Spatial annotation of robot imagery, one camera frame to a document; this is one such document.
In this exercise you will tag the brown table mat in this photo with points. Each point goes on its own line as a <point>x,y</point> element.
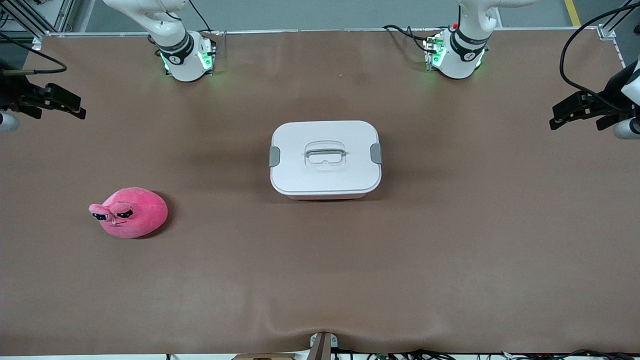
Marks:
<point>320,275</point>

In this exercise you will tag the brown cardboard piece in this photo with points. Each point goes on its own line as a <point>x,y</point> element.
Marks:
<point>265,357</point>

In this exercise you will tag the white box lid grey latches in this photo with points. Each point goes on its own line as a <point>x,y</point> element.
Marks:
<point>300,175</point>

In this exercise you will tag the metal camera post bracket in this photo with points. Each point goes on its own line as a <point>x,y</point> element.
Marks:
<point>322,347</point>

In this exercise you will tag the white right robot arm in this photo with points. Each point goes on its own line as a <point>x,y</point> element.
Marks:
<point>185,65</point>

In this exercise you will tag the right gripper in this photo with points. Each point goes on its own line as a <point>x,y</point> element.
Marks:
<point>11,91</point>

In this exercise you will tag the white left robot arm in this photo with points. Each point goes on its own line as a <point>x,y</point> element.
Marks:
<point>462,60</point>

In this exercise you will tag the pink plush toy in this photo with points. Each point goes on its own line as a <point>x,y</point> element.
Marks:
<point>142,215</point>

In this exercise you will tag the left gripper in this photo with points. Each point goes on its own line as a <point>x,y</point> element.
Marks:
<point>613,92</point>

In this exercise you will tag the aluminium frame profile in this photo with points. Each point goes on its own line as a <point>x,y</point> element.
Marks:
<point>62,15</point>
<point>607,31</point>

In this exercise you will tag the pink plastic storage box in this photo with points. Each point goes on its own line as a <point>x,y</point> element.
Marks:
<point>325,197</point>

